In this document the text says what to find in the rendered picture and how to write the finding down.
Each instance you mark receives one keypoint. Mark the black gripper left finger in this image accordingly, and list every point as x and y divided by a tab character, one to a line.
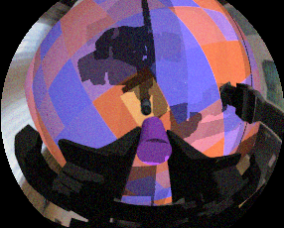
114	161

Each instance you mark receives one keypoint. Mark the tan square block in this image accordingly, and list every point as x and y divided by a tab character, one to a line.
150	91

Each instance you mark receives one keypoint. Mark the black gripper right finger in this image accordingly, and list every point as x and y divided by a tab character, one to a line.
188	168

